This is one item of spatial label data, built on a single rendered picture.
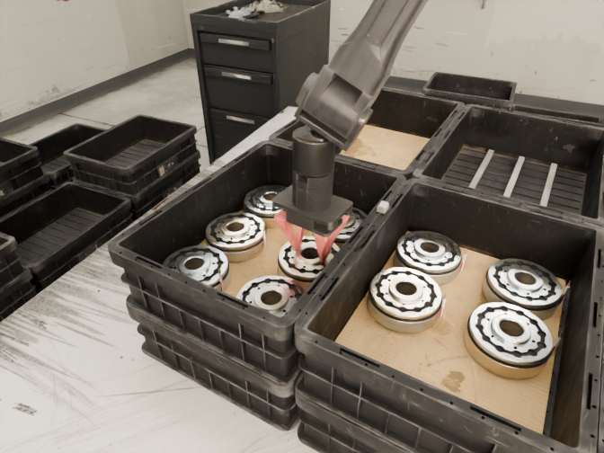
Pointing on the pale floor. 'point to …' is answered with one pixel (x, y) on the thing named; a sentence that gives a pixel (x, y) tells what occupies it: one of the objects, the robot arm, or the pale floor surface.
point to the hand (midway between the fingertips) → (310, 250)
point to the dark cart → (254, 65)
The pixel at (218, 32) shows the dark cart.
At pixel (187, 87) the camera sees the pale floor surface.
